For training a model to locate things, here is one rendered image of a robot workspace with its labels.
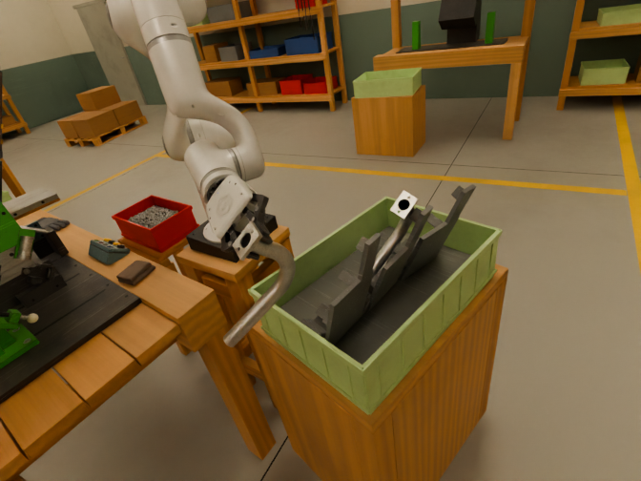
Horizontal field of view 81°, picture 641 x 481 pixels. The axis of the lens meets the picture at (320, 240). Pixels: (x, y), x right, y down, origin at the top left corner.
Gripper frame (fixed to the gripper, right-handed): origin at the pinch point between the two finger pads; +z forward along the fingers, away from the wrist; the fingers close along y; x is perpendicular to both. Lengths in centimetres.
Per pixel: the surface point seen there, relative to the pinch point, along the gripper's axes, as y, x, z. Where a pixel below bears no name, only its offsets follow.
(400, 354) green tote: -6.0, 41.6, 16.4
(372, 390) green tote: -14.3, 36.2, 19.7
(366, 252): 7.9, 24.7, 2.1
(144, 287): -53, 18, -49
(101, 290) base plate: -64, 11, -57
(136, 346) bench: -55, 13, -25
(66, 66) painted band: -266, 136, -1092
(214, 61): -15, 243, -650
